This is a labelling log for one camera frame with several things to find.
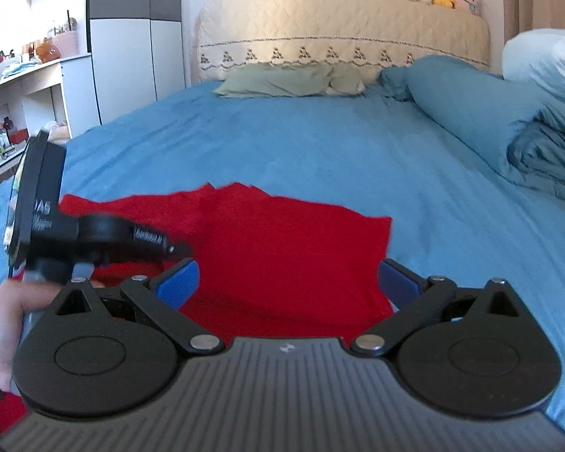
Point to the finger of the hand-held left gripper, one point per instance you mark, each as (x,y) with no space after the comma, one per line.
(146,240)

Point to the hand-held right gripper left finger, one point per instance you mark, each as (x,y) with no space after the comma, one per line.
(182,281)

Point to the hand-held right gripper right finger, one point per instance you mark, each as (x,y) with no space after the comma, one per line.
(396,282)

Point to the red cloth garment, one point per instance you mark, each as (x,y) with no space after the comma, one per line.
(282,263)

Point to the person's left hand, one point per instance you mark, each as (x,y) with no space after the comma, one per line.
(9,320)

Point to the white desk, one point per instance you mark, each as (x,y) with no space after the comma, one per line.
(42,84)

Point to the orange plush toy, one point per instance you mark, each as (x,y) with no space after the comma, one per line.
(47,52)

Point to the pink storage box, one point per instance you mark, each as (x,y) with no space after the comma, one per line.
(67,43)

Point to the blue bed sheet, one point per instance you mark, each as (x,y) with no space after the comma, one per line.
(310,150)

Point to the white grey wardrobe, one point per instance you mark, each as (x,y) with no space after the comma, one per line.
(132,47)

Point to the blue folded duvet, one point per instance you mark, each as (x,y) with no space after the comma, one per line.
(475,117)

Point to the large green pillow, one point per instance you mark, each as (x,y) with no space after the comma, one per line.
(273,80)

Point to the small green pillow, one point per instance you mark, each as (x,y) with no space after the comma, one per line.
(346,80)

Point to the cream quilted headboard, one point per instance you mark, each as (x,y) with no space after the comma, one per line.
(339,28)

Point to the light blue pillow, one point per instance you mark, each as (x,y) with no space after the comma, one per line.
(541,56)

